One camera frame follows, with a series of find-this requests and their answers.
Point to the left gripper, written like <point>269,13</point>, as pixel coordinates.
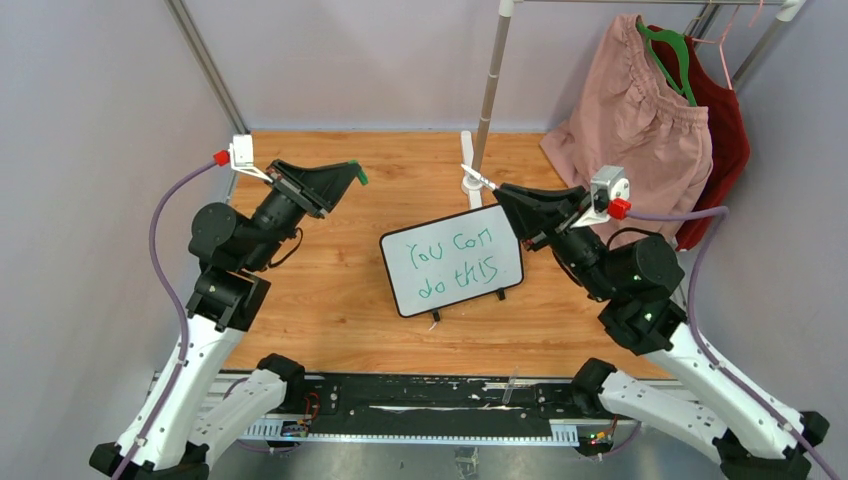
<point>325,184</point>

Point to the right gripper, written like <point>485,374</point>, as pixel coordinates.
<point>546,212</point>

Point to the green marker cap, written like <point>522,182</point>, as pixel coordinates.
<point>360,174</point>

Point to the green whiteboard marker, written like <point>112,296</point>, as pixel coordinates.
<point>478,178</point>

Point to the white whiteboard black frame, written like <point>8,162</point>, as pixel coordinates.
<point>451,260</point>

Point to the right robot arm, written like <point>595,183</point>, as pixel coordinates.
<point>747,432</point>

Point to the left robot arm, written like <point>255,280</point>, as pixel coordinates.
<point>170,438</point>

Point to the white rack foot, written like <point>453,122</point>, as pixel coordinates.
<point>470,184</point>

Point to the pink shorts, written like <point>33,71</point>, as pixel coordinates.
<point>628,116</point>

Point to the clear plastic tube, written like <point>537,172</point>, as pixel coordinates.
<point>510,386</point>

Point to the clothes rack pole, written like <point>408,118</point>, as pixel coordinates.
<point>505,13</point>

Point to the red garment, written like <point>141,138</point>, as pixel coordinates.
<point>730,145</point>

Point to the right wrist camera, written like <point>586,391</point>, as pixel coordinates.
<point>609,192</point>

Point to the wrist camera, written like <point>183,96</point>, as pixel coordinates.
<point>241,157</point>
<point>609,192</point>

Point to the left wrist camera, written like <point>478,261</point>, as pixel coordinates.
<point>241,157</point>

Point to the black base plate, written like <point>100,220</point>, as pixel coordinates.
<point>438,406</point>

